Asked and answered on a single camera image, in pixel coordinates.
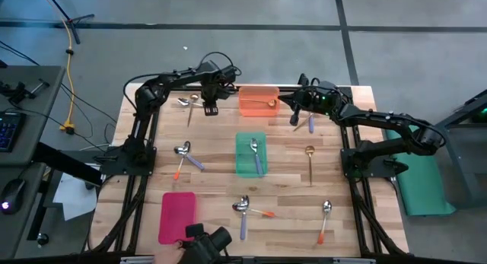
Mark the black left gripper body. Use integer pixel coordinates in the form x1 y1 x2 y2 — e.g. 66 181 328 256
200 78 226 105

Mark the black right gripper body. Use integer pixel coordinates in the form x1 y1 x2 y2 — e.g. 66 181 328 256
299 87 319 111

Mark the orange translucent plastic bin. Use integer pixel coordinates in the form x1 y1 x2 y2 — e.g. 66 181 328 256
238 85 281 118

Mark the teal translucent plastic bin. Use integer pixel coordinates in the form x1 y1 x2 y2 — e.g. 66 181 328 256
234 132 269 179

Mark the pink plastic bin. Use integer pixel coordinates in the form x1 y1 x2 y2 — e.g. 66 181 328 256
158 191 198 245

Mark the black tripod stand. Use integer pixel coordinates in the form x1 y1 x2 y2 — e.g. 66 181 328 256
40 0 96 45

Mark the person's hand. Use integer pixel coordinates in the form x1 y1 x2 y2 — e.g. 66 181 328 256
151 240 188 264

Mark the black beam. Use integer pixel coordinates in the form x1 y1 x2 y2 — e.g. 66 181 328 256
32 142 103 188

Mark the white paper sheet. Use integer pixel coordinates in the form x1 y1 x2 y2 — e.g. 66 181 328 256
52 171 100 222

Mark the grey desk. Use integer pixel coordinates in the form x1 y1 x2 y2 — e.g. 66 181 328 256
0 65 66 259

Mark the grey cart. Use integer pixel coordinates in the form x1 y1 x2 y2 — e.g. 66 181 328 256
433 87 487 211

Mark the black desk clamp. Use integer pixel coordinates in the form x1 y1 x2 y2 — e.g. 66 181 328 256
0 78 51 104

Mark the black backlit keyboard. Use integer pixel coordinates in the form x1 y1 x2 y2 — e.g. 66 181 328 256
0 110 24 154

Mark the black computer mouse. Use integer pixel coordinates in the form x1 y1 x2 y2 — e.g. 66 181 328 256
0 178 27 215

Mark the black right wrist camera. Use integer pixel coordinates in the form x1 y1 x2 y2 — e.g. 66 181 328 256
314 82 342 115

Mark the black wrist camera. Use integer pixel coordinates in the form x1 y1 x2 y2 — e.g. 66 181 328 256
220 65 240 82
314 82 342 115

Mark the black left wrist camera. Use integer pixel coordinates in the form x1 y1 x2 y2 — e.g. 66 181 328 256
220 65 240 82

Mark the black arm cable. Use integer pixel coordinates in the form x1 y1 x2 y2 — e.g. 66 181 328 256
123 72 169 109
198 50 243 77

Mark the black aluminium table frame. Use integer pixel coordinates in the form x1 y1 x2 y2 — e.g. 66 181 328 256
86 83 410 257

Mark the black table-level camera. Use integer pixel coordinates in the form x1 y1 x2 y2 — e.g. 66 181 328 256
183 222 233 264

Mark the yellow cable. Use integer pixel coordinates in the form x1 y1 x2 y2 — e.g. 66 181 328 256
37 0 76 135

